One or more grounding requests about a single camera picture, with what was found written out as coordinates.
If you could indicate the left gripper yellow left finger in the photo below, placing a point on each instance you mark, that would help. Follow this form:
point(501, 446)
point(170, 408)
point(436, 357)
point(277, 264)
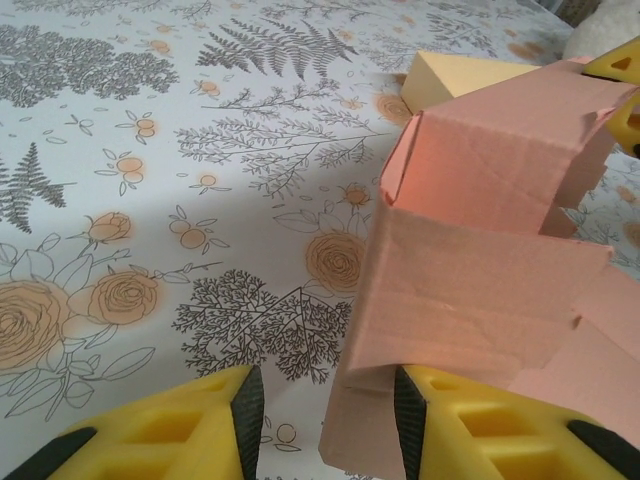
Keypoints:
point(215, 405)

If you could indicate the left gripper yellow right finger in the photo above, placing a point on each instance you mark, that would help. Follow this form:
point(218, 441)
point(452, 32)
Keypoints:
point(525, 420)

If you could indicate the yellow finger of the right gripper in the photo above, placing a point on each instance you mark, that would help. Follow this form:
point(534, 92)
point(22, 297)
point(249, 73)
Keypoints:
point(631, 135)
point(607, 62)

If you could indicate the pink paper box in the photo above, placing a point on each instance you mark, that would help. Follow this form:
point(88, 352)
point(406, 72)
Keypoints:
point(475, 280)

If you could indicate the floral patterned tablecloth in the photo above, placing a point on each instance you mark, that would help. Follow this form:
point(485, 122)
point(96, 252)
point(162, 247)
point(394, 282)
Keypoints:
point(150, 200)

